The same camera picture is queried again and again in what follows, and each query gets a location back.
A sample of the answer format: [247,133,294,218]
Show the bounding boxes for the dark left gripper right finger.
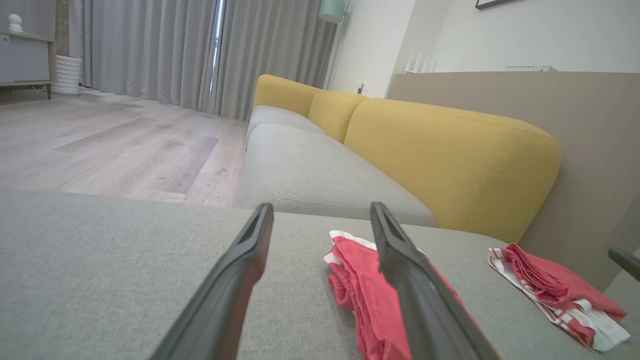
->
[370,201,501,360]

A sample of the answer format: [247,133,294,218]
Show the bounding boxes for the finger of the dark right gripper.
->
[607,247,640,282]

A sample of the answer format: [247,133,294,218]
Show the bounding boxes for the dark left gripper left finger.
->
[151,202,275,360]

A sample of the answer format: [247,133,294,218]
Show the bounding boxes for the red shorts white stripe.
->
[323,230,493,360]

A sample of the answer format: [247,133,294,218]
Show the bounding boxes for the red basketball jersey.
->
[487,243,632,353]

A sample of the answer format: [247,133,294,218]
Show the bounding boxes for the wide yellow sofa back cushion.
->
[343,98,562,245]

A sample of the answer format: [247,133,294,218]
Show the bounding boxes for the white upright holder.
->
[403,48,439,75]

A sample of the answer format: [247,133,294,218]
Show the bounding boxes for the white ribbed cylinder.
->
[52,55,83,97]

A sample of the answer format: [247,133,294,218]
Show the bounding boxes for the black framed picture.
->
[475,0,521,11]

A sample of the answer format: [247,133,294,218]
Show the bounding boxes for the mint green lamp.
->
[318,0,351,91]

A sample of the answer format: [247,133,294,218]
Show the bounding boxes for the grey green media cabinet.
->
[0,30,57,100]

